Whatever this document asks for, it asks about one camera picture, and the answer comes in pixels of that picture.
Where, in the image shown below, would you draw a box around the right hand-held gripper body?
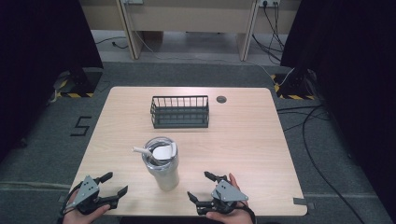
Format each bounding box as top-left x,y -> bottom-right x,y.
196,179 -> 249,216

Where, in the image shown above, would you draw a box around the silver tumbler with clear lid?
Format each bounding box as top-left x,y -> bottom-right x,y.
141,136 -> 181,192

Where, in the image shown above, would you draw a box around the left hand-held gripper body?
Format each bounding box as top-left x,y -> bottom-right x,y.
72,175 -> 120,216

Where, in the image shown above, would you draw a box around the black wrist strap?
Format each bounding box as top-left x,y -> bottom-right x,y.
235,201 -> 257,224

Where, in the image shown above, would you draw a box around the short black floor cable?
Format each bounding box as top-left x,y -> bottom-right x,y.
94,35 -> 130,50

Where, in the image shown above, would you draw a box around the person's left hand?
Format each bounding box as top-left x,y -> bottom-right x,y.
62,189 -> 112,224

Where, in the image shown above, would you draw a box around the black curtain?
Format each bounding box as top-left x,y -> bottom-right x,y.
279,0 -> 396,217
0,0 -> 105,163

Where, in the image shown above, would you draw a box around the stand base with hazard stripes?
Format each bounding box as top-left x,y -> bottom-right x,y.
51,68 -> 104,99
270,68 -> 318,102

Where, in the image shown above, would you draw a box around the black power cables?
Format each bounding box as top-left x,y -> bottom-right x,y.
251,4 -> 286,64

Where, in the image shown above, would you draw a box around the person's right hand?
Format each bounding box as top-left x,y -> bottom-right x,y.
205,173 -> 254,224

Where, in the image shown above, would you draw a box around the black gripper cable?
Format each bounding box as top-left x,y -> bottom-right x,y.
58,193 -> 79,219

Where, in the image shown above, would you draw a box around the grey tape strip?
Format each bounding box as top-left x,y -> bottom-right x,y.
292,197 -> 316,211

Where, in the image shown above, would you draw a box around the white power strip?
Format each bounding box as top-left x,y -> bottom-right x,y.
258,0 -> 281,8

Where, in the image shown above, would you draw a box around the black wire basket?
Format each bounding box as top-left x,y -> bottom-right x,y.
150,94 -> 210,130

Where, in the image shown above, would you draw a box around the white straw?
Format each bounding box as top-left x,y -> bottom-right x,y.
132,146 -> 154,158

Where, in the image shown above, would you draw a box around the long black floor cable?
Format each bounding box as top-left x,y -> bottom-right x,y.
276,104 -> 366,224

